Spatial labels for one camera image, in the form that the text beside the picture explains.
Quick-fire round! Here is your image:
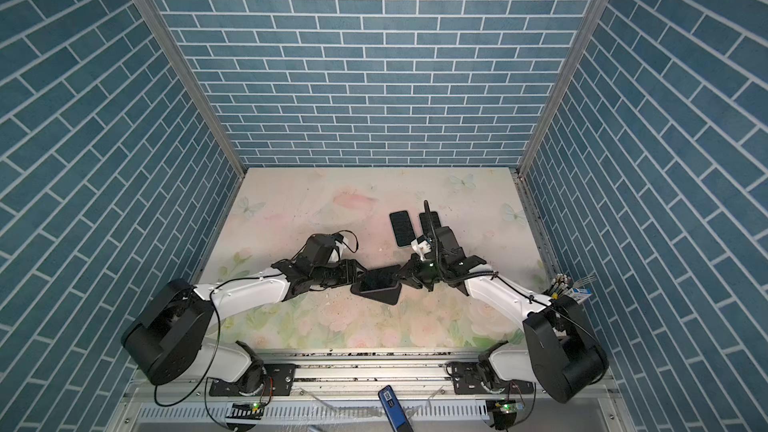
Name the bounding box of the blue phone black screen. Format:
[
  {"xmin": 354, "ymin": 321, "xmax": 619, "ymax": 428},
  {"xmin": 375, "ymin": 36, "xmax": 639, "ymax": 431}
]
[{"xmin": 389, "ymin": 210, "xmax": 416, "ymax": 247}]

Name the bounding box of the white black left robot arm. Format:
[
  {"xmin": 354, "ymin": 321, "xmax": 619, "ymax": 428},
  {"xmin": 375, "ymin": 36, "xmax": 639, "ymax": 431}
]
[{"xmin": 121, "ymin": 232, "xmax": 367, "ymax": 394}]

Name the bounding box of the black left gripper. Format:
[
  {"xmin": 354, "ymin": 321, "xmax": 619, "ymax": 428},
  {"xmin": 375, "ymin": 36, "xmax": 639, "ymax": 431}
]
[{"xmin": 310, "ymin": 257, "xmax": 371, "ymax": 287}]

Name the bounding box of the aluminium corner post left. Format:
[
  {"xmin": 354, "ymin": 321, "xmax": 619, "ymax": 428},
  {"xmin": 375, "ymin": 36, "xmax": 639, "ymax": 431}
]
[{"xmin": 132, "ymin": 0, "xmax": 246, "ymax": 179}]

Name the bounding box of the black phone case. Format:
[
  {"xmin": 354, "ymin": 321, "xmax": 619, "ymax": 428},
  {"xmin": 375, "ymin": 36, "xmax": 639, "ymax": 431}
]
[{"xmin": 350, "ymin": 280, "xmax": 402, "ymax": 306}]

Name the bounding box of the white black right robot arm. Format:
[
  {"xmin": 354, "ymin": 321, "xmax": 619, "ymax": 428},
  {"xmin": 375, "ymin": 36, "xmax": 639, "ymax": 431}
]
[{"xmin": 394, "ymin": 226, "xmax": 609, "ymax": 403}]

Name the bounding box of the white phone black screen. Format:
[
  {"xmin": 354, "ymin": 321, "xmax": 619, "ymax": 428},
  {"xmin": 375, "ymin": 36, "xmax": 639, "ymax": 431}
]
[{"xmin": 419, "ymin": 211, "xmax": 441, "ymax": 235}]

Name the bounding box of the aluminium corner post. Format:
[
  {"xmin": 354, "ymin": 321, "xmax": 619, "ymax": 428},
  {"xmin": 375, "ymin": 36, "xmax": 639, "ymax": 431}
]
[
  {"xmin": 132, "ymin": 0, "xmax": 246, "ymax": 179},
  {"xmin": 517, "ymin": 0, "xmax": 609, "ymax": 179}
]

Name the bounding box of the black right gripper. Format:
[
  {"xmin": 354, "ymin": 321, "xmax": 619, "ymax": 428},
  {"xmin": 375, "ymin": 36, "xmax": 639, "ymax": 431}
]
[{"xmin": 392, "ymin": 251, "xmax": 448, "ymax": 291}]

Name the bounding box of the purple phone black screen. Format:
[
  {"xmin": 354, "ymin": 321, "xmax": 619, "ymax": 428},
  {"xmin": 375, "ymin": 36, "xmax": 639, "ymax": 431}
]
[{"xmin": 358, "ymin": 265, "xmax": 400, "ymax": 292}]

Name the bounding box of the blue handheld device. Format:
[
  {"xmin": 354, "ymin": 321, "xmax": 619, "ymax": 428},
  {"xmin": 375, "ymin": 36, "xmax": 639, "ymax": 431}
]
[{"xmin": 378, "ymin": 385, "xmax": 413, "ymax": 432}]

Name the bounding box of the aluminium corner post right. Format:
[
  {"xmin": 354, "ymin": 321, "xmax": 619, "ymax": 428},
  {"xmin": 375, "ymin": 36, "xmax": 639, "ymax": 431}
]
[{"xmin": 517, "ymin": 0, "xmax": 609, "ymax": 179}]

